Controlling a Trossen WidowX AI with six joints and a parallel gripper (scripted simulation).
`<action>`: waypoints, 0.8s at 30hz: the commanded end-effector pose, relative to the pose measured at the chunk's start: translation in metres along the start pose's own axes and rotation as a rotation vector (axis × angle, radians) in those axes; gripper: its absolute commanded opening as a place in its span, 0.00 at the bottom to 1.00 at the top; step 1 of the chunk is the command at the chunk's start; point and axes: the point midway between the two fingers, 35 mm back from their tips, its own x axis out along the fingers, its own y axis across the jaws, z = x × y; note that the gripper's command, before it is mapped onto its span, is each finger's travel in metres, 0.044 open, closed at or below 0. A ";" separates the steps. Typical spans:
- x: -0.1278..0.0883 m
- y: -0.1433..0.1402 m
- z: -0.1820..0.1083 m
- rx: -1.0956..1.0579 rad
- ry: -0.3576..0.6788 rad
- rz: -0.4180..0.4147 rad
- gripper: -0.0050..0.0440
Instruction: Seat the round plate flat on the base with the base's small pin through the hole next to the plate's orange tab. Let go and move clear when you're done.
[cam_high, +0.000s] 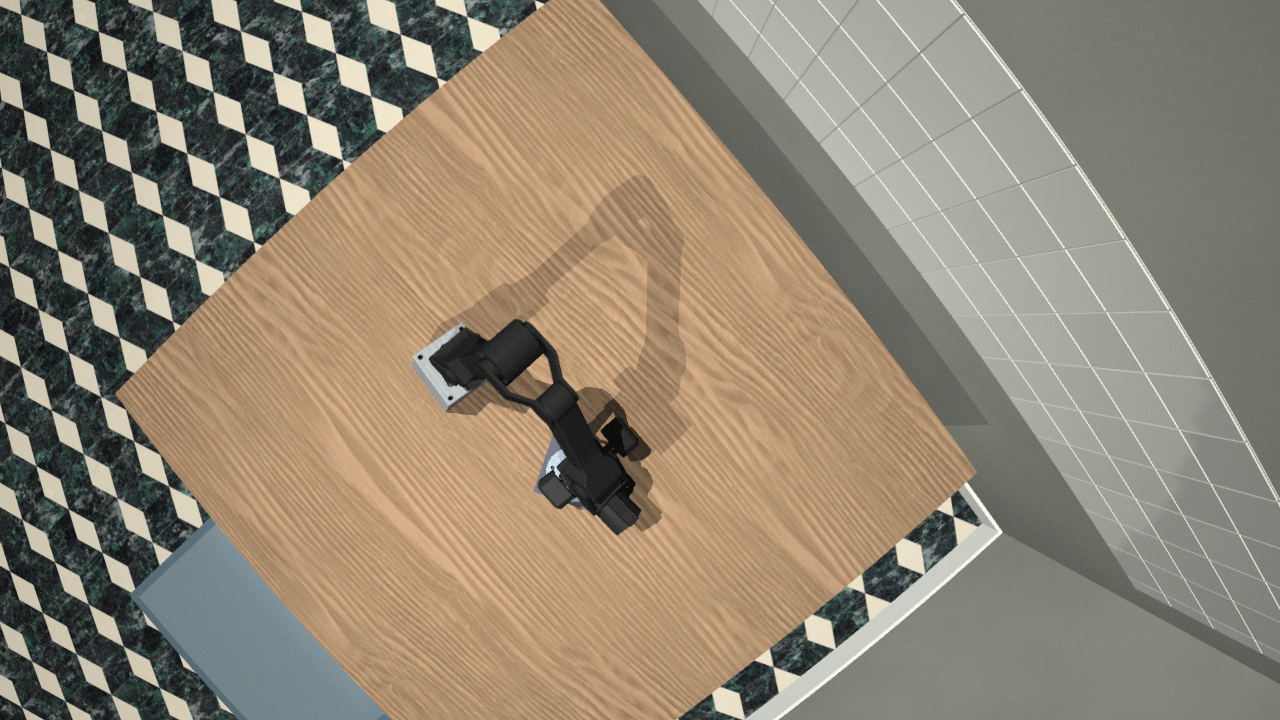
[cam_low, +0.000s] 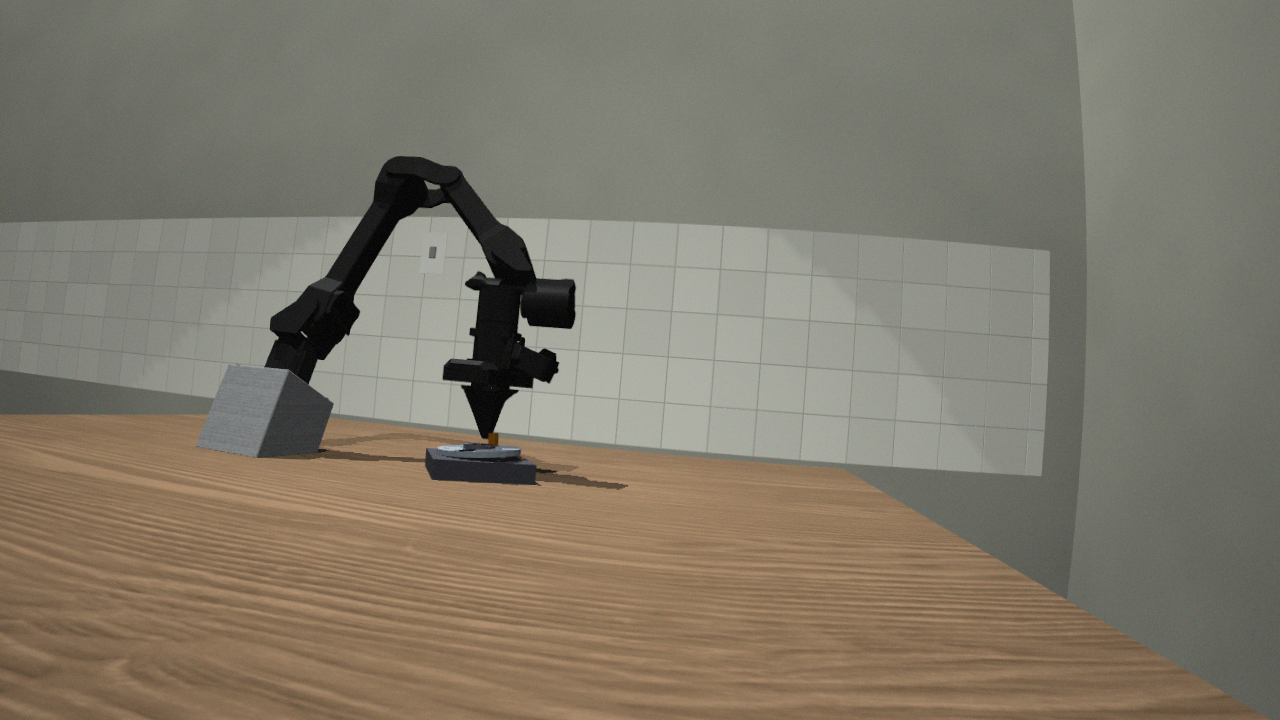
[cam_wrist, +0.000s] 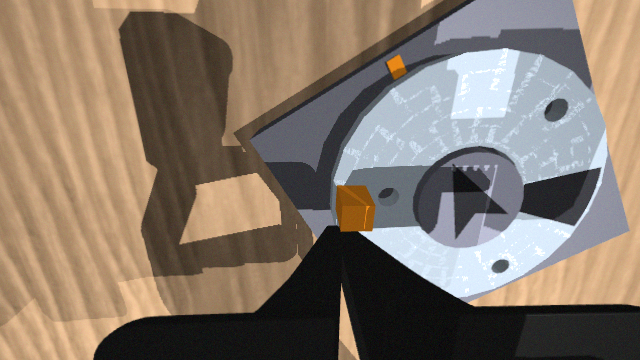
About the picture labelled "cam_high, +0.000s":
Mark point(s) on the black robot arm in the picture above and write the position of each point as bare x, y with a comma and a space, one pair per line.
590, 472

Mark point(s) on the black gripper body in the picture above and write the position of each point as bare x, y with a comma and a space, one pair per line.
619, 436

